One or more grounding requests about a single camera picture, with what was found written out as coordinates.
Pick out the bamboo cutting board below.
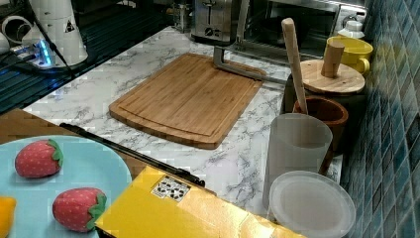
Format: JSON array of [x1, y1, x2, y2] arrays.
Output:
[[109, 53, 262, 150]]

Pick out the yellow mug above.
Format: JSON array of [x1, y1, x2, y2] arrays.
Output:
[[327, 36, 373, 76]]

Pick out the brown wooden mortar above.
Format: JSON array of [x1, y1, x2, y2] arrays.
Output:
[[306, 96, 349, 176]]

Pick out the white bottle cap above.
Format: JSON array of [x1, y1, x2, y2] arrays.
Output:
[[338, 20, 365, 40]]

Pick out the upper plush strawberry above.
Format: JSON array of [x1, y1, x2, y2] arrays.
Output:
[[15, 139, 63, 179]]

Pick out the frosted plastic cup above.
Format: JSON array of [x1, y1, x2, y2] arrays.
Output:
[[262, 113, 333, 209]]

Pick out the lower plush strawberry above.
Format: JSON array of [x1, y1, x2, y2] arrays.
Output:
[[52, 187, 107, 233]]

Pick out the plush strawberry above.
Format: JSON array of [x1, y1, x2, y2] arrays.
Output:
[[52, 187, 107, 233], [15, 139, 63, 179]]

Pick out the white ring part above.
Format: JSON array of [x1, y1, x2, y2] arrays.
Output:
[[1, 16, 33, 45]]

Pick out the frosted plastic lid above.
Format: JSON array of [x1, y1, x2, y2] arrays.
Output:
[[268, 171, 356, 238]]

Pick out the black cable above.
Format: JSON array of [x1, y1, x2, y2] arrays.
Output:
[[23, 0, 77, 79]]

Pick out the yellow cardboard box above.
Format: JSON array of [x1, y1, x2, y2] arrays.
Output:
[[96, 167, 305, 238]]

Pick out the stainless steel toaster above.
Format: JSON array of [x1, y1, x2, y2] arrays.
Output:
[[191, 0, 242, 46]]

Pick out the wooden lid with knob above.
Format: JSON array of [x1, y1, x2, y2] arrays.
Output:
[[300, 41, 365, 95]]

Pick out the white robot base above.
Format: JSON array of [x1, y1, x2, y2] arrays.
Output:
[[22, 0, 88, 69]]

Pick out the black rod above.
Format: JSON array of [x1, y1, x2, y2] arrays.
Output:
[[59, 123, 205, 187]]

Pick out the yellow plush fruit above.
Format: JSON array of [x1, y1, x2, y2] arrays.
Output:
[[0, 196, 17, 238]]

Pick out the silver toaster oven body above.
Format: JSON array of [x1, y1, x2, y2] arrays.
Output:
[[233, 0, 368, 62]]

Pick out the wooden pestle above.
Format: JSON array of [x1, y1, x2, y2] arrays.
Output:
[[281, 18, 308, 114]]

